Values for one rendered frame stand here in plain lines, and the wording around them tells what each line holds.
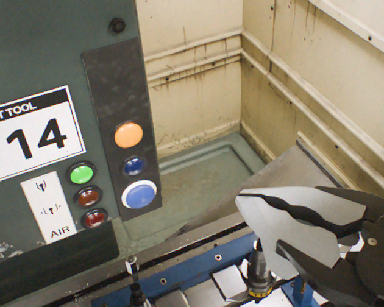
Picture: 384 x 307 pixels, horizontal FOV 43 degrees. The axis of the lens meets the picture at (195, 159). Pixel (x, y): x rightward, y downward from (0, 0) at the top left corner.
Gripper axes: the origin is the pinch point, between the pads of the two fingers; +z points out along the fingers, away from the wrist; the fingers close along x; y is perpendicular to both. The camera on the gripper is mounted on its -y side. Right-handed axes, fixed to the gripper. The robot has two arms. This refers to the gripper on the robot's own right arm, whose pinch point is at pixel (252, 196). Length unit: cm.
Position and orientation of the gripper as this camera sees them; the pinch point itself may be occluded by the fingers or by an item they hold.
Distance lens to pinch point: 37.7
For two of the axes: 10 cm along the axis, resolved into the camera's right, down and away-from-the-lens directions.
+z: -8.2, -3.6, 4.3
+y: 0.4, 7.2, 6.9
